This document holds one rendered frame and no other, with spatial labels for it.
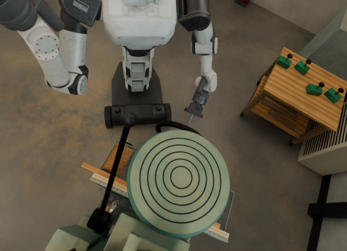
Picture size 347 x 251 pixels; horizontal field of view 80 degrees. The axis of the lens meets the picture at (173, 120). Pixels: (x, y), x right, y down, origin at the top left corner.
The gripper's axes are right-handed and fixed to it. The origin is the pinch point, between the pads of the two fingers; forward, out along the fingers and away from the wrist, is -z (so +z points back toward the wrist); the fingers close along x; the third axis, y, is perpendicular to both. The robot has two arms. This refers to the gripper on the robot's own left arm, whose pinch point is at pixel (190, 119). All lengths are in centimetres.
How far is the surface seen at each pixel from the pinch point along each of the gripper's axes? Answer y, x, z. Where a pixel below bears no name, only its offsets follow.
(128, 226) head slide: 93, 6, -18
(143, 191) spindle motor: 97, 6, -9
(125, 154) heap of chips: 39, 22, -24
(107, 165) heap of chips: 42, 27, -31
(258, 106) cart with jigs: -81, -60, 34
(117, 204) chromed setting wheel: 60, 14, -34
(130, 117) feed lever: 86, 15, -1
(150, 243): 101, 3, -13
